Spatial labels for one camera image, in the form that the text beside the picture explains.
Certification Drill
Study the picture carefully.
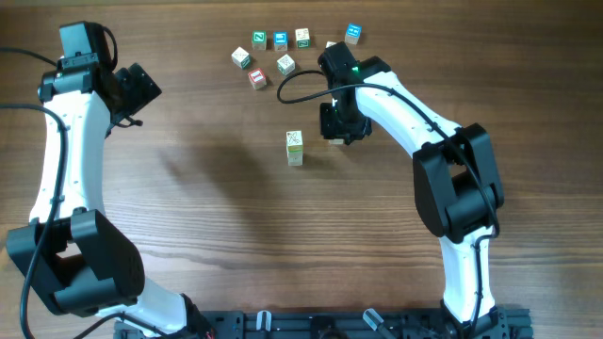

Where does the white block yellow side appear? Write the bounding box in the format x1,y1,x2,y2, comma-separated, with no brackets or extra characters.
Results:
285,130,303,153

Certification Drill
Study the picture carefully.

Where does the green n block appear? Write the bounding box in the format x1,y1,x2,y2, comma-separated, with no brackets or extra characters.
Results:
252,30,268,50
287,151,303,159

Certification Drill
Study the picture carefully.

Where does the yellow top block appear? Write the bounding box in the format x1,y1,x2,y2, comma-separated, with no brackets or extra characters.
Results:
329,138,345,145

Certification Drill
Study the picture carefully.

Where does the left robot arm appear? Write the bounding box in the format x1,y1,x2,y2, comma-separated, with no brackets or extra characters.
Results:
7,21,216,338

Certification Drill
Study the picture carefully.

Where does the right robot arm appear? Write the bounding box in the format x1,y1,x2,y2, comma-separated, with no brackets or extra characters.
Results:
318,42,504,325

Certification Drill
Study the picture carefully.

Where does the white block centre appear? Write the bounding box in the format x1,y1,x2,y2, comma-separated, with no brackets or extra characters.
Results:
277,55,296,76

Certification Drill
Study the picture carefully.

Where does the red I block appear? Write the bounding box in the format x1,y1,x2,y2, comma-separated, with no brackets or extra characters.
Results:
248,68,268,90

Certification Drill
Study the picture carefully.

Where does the blue top block right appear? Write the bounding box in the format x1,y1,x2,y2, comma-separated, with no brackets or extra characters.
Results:
345,23,362,45

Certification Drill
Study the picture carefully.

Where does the blue block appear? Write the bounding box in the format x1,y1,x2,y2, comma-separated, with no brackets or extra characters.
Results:
273,31,288,52
345,23,362,45

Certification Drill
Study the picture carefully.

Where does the white block green side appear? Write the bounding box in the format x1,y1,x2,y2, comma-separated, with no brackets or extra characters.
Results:
295,28,311,49

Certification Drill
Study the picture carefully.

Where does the blue top block left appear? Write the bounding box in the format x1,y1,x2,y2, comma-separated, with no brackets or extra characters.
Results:
273,31,288,52

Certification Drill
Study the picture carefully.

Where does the white block teal side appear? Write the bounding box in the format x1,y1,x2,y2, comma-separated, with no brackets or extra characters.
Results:
231,47,251,70

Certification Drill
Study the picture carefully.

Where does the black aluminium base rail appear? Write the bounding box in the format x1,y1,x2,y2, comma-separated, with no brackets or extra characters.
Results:
114,308,533,339

